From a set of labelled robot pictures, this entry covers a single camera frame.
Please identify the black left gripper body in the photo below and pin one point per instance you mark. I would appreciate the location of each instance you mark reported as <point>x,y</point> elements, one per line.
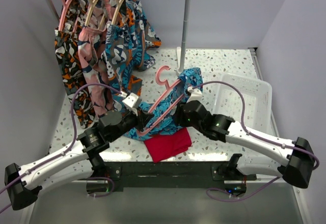
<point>129,121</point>

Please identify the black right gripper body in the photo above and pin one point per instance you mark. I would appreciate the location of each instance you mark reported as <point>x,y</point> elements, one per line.
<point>182,119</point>

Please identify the blue patterned shorts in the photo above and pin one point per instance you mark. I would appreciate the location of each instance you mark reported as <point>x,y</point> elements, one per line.
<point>189,78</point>

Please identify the pink plastic hanger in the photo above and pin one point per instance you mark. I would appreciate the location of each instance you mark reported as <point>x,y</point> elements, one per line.
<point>169,88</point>

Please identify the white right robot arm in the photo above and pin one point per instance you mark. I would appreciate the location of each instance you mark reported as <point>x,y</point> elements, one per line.
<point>293,161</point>

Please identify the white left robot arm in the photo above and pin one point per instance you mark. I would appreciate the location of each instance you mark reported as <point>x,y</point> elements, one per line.
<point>23,183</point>

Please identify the teal orange patterned shorts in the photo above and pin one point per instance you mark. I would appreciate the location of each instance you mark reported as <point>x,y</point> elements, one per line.
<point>128,38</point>

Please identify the pink navy patterned shorts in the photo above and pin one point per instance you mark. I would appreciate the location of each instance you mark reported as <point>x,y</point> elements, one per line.
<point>91,52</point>

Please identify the black orange camo shorts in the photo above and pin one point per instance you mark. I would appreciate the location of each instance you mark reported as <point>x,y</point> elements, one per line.
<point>66,51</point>

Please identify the wooden hanger left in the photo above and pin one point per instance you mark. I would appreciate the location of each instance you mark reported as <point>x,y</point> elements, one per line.
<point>90,7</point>

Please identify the pink hanger far left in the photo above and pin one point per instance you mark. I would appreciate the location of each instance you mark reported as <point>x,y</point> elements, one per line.
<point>63,20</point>

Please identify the red folded cloth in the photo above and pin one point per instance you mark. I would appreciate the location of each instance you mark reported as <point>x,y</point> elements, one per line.
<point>162,147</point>

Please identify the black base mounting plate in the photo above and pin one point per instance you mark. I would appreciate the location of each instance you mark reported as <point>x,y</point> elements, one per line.
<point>169,174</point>

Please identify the white plastic basket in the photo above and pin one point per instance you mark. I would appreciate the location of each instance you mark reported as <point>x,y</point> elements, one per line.
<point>257,95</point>

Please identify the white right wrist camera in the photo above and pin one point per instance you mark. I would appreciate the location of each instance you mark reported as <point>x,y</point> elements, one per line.
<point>195,94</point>

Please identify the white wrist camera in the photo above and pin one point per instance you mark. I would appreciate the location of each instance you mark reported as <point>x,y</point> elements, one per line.
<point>132,101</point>
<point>195,94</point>

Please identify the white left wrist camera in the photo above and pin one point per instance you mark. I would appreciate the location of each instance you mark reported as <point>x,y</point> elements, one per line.
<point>132,101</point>

